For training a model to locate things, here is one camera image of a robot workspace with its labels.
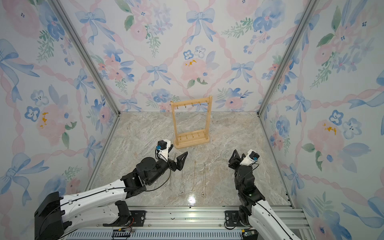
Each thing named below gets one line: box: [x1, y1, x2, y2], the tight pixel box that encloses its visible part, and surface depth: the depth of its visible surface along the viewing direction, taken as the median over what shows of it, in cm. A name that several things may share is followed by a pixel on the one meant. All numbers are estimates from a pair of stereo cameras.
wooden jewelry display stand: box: [170, 95, 213, 149], surface depth 100 cm
